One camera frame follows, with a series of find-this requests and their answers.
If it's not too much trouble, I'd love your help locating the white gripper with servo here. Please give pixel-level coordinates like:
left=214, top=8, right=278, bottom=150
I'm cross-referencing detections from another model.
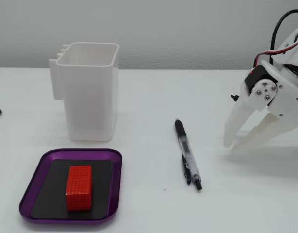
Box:
left=224, top=59, right=298, bottom=155

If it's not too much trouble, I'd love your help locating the black and clear pen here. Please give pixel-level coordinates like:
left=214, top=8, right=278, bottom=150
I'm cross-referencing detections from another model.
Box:
left=174, top=118, right=203, bottom=191

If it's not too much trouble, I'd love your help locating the white plastic pen holder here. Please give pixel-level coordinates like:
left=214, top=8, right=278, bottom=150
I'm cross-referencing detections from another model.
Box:
left=49, top=42, right=120, bottom=142

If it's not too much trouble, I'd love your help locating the purple metal tray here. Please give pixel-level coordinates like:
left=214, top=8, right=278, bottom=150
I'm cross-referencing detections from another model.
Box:
left=18, top=148, right=123, bottom=224

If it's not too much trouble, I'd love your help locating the red studded block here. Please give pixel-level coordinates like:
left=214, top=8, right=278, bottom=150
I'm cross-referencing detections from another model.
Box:
left=66, top=165, right=93, bottom=212

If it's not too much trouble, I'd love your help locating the black cable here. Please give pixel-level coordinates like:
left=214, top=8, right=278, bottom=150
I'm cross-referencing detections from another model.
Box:
left=269, top=9, right=298, bottom=66

